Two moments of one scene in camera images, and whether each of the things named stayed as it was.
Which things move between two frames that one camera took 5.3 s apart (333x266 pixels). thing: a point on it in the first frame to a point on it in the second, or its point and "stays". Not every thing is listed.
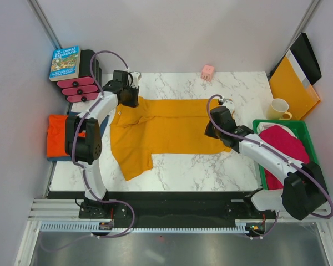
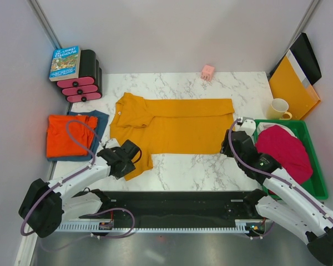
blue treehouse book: (65, 64) stays
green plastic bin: (299, 128) stays
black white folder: (302, 57) stays
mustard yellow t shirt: (160, 126) stays
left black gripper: (135, 102) to (130, 167)
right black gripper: (209, 132) to (225, 148)
